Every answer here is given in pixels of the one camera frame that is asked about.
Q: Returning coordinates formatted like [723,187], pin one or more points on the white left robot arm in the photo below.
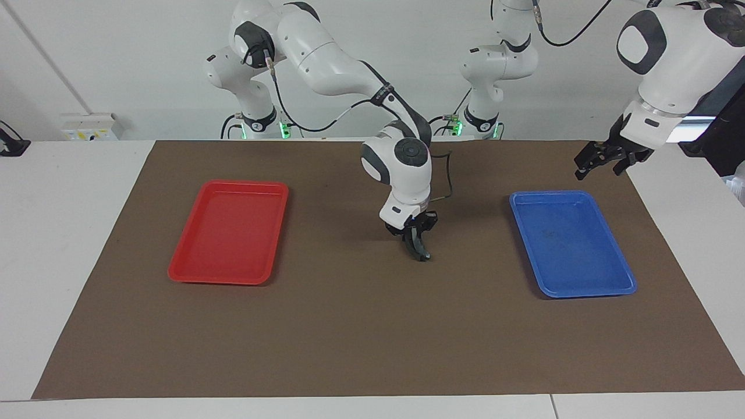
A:
[669,70]

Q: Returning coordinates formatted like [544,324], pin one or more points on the white wall outlet box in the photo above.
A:
[90,127]

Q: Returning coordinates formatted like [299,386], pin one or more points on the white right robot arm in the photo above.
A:
[326,58]

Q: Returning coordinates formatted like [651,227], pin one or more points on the clear plastic container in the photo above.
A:
[738,186]

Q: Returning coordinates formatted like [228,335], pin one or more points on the brown table mat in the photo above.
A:
[378,326]

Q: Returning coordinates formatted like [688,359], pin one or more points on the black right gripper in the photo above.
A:
[416,224]

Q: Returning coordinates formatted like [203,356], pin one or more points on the red plastic tray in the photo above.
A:
[227,233]

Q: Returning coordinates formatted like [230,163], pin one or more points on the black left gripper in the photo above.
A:
[625,145]

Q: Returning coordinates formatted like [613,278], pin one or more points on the black desk clamp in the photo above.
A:
[11,145]

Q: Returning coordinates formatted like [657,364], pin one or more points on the dark monitor screen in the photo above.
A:
[722,134]

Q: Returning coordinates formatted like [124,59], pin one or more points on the blue plastic tray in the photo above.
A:
[576,244]

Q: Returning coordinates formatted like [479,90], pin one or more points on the long curved brake pad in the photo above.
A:
[419,244]

